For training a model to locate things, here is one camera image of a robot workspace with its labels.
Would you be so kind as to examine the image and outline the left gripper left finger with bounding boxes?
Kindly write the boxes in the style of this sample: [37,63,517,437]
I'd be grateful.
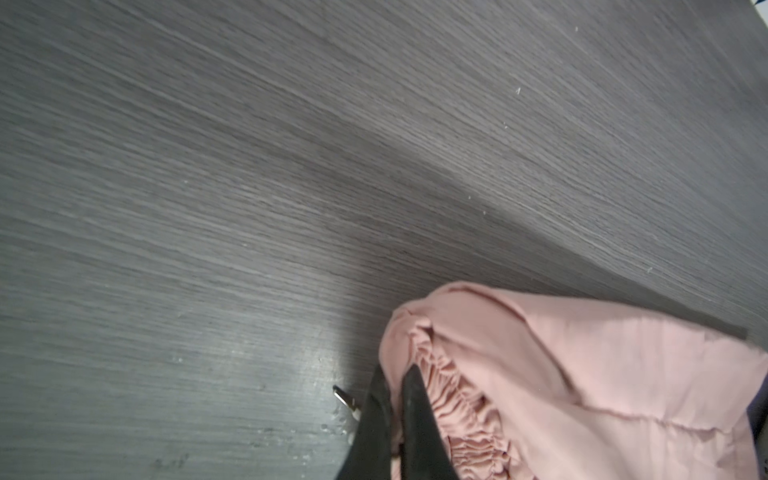
[336,366,392,480]

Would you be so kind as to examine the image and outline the pink shorts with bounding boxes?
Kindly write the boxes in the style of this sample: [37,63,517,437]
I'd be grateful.
[379,283,767,479]

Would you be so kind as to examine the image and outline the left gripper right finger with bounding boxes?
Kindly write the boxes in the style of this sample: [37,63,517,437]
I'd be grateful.
[401,365,459,480]

